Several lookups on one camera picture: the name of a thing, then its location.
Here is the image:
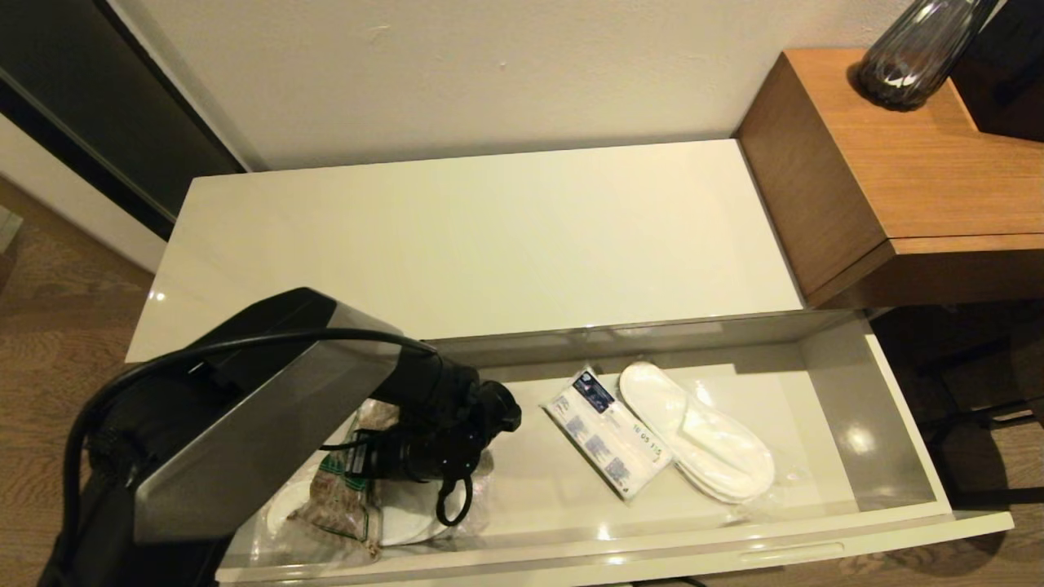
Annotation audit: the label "green brown snack bag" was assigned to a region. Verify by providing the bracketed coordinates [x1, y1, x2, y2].
[290, 399, 394, 563]

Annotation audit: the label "beige glossy drawer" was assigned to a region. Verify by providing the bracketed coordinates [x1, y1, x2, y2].
[216, 310, 1014, 587]

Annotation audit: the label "white tissue pack blue label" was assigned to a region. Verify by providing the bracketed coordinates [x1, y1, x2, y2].
[542, 369, 674, 501]

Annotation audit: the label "bagged white slippers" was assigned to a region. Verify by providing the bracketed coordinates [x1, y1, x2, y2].
[253, 452, 496, 565]
[617, 361, 796, 510]

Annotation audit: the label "beige glossy cabinet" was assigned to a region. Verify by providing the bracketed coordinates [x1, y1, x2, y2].
[126, 139, 804, 364]

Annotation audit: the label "dark sliding door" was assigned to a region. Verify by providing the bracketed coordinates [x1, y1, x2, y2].
[0, 0, 250, 241]

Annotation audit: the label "brown wooden desk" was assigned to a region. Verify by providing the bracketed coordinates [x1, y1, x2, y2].
[734, 47, 1044, 309]

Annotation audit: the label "dark ribbed glass vase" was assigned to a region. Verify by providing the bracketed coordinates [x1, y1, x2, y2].
[856, 0, 1000, 113]

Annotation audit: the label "black box on desk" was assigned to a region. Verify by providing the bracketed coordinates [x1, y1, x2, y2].
[950, 0, 1044, 143]

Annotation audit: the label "black metal stool frame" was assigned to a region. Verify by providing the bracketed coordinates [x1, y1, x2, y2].
[918, 334, 1044, 506]

